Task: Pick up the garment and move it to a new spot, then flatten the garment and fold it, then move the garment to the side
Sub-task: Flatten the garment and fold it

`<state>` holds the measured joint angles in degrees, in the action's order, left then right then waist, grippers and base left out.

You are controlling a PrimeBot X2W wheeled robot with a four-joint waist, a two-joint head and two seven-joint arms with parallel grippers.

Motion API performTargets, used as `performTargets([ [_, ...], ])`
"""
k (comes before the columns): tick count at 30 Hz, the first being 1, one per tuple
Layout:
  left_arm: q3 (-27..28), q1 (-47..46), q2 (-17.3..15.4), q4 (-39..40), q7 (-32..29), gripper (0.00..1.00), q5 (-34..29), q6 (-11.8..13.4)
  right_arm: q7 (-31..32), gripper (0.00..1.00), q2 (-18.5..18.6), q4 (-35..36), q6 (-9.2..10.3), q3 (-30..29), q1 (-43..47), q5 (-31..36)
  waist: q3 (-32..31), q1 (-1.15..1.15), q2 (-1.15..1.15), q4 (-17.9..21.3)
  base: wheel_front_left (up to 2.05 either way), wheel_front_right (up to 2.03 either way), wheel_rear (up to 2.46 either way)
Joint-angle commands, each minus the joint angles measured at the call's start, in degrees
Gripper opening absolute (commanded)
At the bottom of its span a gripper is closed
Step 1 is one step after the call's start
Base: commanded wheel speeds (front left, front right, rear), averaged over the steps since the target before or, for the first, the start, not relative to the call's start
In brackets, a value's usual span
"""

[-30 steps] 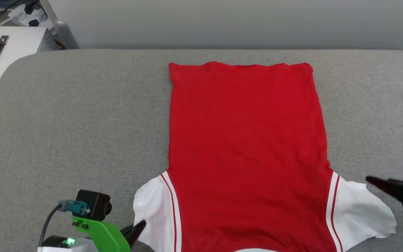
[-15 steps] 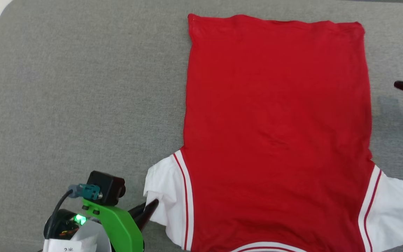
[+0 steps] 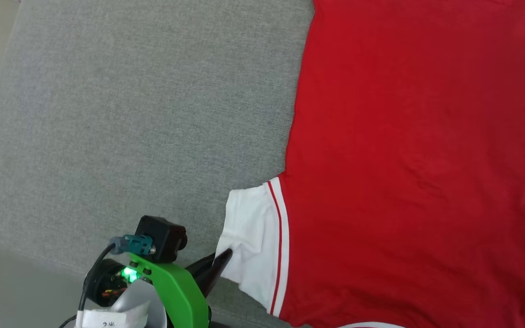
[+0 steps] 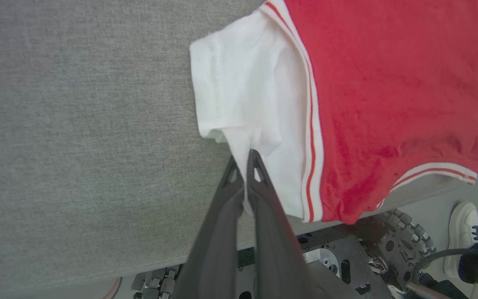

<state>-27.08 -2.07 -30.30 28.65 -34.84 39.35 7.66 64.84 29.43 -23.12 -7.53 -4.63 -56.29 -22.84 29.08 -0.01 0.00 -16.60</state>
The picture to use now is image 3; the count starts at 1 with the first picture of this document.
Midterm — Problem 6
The red and white shirt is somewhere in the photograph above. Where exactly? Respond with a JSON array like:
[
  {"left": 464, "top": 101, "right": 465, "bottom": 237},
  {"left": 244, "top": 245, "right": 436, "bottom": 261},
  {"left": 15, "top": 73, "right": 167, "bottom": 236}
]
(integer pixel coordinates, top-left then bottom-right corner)
[{"left": 216, "top": 0, "right": 525, "bottom": 328}]

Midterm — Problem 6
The left arm cable teal plug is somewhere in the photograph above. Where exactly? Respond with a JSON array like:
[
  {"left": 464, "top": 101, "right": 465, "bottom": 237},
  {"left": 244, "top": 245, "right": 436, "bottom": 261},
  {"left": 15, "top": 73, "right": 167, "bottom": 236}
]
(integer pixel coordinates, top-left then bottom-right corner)
[{"left": 59, "top": 234, "right": 156, "bottom": 328}]

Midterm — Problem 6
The grey fabric sofa cushion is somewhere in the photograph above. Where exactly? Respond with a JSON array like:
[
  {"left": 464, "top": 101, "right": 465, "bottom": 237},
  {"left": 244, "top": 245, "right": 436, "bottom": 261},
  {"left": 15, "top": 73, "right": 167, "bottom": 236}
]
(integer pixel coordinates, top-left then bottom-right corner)
[{"left": 0, "top": 0, "right": 315, "bottom": 328}]

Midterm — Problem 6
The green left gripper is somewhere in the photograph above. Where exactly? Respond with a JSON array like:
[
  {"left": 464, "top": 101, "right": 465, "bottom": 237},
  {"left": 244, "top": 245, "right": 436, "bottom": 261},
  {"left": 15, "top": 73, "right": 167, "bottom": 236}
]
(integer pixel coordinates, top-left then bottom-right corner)
[{"left": 85, "top": 249, "right": 234, "bottom": 328}]

